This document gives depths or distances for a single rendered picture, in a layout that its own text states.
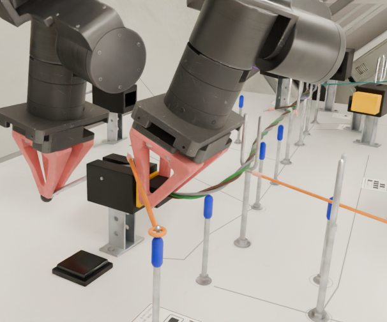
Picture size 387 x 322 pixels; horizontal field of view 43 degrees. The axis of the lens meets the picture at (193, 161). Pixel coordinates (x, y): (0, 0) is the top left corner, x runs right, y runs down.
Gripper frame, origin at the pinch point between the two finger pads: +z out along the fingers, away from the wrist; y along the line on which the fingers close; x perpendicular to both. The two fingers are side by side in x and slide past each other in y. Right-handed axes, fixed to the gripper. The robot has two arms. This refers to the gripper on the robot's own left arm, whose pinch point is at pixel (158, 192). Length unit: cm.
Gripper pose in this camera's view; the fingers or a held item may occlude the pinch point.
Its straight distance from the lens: 47.5
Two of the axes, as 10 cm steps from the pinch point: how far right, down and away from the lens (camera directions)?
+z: -3.8, 8.0, 4.6
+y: 4.6, -2.7, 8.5
